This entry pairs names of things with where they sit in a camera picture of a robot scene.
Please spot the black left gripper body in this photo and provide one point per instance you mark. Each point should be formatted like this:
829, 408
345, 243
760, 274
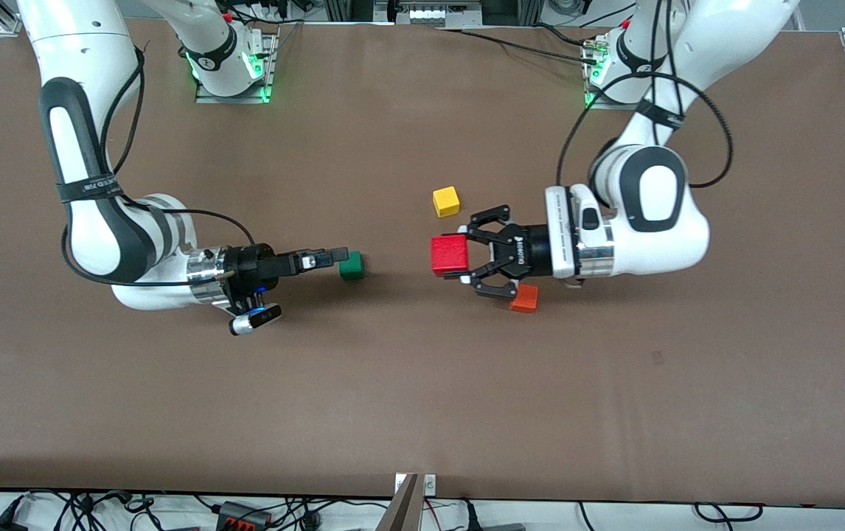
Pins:
528, 251

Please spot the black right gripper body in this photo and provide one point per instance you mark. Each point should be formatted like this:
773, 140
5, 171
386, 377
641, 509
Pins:
254, 264

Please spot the red wooden cube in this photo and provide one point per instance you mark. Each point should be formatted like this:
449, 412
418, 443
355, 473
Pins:
450, 254

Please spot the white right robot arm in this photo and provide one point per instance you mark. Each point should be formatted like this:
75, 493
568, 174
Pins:
91, 228

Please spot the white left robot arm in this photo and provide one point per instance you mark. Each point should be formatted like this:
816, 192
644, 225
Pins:
651, 221

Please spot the green wooden cube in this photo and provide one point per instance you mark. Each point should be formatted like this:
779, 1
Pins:
352, 267

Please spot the orange wooden cube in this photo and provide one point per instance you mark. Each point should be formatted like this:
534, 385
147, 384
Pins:
526, 301

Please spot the yellow wooden cube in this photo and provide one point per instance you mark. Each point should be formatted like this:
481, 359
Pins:
446, 201

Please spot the black orange power strip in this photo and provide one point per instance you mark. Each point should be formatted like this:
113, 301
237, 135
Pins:
243, 515

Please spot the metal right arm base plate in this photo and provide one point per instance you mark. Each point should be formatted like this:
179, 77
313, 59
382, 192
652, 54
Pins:
231, 99

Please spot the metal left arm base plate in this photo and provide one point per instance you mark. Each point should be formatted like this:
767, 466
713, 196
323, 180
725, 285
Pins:
599, 103

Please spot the small white bracket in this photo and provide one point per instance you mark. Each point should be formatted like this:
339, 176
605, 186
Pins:
430, 484

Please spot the aluminium frame with device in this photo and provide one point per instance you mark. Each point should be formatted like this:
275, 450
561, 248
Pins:
437, 11

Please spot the brown camera post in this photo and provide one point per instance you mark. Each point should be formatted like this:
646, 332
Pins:
400, 509

